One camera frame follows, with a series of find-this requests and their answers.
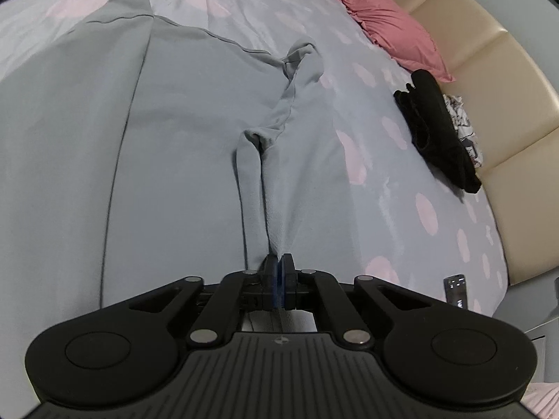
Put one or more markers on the grey long-sleeve shirt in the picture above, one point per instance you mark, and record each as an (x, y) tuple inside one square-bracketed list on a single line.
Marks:
[(183, 131)]

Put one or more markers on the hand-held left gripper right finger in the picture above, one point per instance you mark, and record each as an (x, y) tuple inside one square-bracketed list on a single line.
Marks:
[(286, 279)]

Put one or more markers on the black folded clothes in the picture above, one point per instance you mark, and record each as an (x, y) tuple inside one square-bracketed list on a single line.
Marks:
[(436, 131)]

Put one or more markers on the pink pillow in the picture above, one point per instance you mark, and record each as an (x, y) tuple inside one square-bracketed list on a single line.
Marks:
[(384, 22)]

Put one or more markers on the black smartphone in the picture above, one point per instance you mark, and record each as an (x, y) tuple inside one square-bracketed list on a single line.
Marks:
[(454, 290)]

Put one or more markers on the pink cloth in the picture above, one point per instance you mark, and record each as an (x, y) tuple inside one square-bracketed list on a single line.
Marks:
[(543, 401)]

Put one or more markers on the cream padded headboard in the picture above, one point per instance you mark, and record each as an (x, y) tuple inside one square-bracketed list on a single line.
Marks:
[(502, 96)]

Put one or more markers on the white patterned cloth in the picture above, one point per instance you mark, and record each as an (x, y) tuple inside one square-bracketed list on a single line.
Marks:
[(464, 118)]

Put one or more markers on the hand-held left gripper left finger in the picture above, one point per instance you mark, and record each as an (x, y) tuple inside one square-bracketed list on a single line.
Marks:
[(271, 279)]

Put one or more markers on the white cabinet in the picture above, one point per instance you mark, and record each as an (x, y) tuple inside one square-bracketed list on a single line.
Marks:
[(543, 349)]

